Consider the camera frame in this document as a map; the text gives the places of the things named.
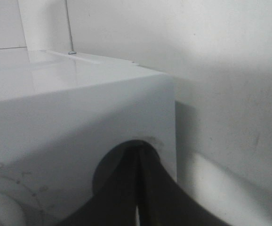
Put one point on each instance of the white lower microwave knob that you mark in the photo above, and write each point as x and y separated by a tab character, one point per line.
11	214

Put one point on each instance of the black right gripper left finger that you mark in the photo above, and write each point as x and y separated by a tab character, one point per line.
115	203

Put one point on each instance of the white microwave oven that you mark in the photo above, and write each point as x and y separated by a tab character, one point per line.
60	114

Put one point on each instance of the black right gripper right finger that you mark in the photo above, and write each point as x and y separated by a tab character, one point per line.
161	201

